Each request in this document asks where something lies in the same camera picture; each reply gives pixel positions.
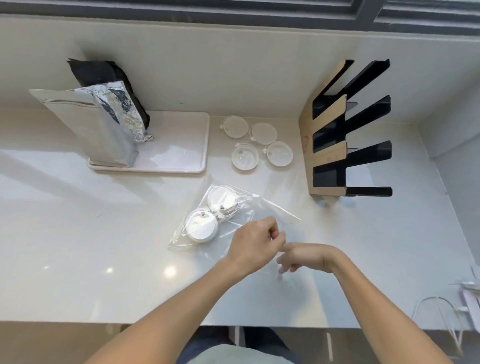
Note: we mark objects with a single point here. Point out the person's right hand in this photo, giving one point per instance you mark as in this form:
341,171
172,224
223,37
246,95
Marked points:
313,256

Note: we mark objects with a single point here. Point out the person's left hand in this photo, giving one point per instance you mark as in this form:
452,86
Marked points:
249,243

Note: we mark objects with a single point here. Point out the person's right fingers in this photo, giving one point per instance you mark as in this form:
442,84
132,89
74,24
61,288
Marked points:
288,258

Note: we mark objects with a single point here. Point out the person's left thumb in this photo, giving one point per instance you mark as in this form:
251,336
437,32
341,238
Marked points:
278,240

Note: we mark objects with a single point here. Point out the clear plastic zip bag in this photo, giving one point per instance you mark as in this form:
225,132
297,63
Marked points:
258,221

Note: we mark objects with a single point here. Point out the person's right forearm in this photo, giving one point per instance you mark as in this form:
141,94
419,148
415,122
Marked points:
382,311

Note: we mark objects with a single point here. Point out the person's left forearm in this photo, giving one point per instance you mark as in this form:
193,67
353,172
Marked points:
176,318

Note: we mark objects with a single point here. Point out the white round lid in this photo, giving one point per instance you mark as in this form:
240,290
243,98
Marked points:
222,202
201,226

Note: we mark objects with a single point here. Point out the clear round lid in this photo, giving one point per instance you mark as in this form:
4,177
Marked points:
264,133
245,156
279,153
235,126

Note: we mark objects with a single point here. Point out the wood and black rack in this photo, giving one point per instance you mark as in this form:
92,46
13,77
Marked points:
330,150

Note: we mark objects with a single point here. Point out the person's light shirt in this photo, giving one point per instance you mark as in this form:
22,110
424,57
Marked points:
243,356

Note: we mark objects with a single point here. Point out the white rectangular tray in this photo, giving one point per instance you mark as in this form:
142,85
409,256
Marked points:
176,146

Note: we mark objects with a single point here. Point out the white device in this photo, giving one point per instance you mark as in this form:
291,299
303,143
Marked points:
471,296

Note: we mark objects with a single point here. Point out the silver foil bag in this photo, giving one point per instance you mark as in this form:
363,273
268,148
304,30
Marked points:
97,127

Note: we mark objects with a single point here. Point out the black foil bag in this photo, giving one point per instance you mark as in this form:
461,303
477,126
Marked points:
101,75

